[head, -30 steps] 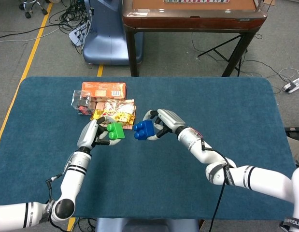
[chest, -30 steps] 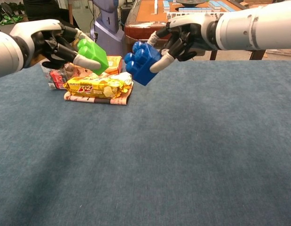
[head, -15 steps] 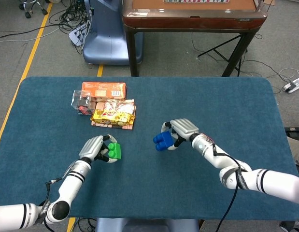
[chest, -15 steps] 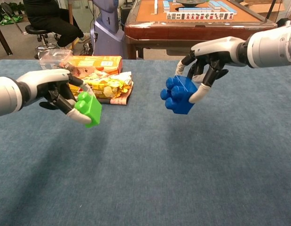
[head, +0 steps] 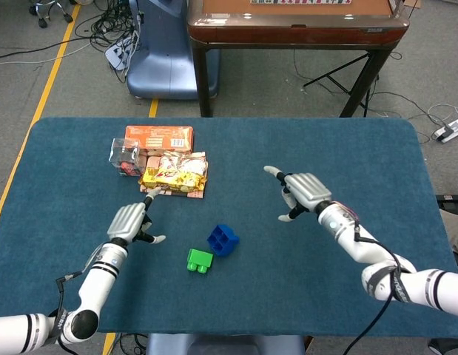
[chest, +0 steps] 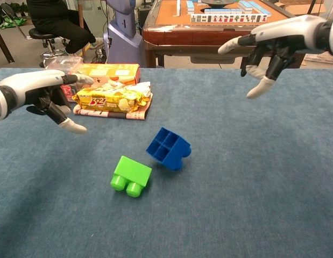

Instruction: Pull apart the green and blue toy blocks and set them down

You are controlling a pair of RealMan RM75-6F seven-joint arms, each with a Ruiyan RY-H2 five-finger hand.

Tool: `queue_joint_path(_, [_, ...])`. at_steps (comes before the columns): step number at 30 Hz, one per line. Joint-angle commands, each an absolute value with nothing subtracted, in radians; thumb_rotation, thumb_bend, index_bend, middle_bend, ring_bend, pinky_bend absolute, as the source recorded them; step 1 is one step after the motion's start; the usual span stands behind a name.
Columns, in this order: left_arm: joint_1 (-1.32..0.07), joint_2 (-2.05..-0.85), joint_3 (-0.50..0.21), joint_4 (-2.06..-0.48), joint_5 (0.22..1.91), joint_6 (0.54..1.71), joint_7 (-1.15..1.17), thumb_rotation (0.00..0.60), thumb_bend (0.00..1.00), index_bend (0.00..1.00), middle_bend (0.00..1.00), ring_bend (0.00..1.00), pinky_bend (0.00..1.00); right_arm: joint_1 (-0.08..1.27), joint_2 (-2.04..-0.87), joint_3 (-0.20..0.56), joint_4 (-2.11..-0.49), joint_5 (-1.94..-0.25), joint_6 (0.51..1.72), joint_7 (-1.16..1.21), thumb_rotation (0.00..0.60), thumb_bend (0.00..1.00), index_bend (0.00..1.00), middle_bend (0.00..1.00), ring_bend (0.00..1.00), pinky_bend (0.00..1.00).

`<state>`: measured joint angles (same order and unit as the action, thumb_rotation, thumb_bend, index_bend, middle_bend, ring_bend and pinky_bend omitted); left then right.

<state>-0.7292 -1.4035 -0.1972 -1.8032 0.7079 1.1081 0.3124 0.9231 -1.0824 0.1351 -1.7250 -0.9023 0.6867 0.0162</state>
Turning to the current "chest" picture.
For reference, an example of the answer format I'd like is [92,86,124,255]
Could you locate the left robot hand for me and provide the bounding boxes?
[14,69,95,134]

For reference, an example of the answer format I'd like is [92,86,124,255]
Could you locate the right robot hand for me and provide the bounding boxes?
[217,15,331,99]

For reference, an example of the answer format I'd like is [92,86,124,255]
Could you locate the green toy block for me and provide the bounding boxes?
[110,155,153,198]

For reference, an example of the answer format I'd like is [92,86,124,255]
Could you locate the blue toy block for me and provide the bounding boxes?
[146,127,192,171]

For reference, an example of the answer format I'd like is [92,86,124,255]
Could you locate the clear plastic box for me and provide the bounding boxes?
[45,55,83,103]

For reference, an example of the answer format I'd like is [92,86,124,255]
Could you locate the white plastic basket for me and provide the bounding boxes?
[303,51,333,65]

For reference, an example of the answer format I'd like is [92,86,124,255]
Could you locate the black round stool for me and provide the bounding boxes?
[28,28,69,68]

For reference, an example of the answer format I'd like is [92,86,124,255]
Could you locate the person in black clothes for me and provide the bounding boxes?
[26,0,104,54]

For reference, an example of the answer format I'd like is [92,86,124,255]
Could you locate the mahjong tile row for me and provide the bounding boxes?
[190,13,268,24]

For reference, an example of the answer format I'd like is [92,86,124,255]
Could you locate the yellow biscuit packet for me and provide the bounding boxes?
[72,81,153,113]

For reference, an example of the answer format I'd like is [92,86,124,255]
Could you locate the orange snack box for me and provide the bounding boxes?
[70,63,141,87]

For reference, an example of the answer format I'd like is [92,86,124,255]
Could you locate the brown mahjong table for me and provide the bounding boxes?
[141,0,317,69]

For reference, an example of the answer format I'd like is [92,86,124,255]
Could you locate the blue felt table cover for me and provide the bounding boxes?
[0,67,333,258]

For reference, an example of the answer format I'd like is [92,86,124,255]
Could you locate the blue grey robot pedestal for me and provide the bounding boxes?
[103,0,144,68]

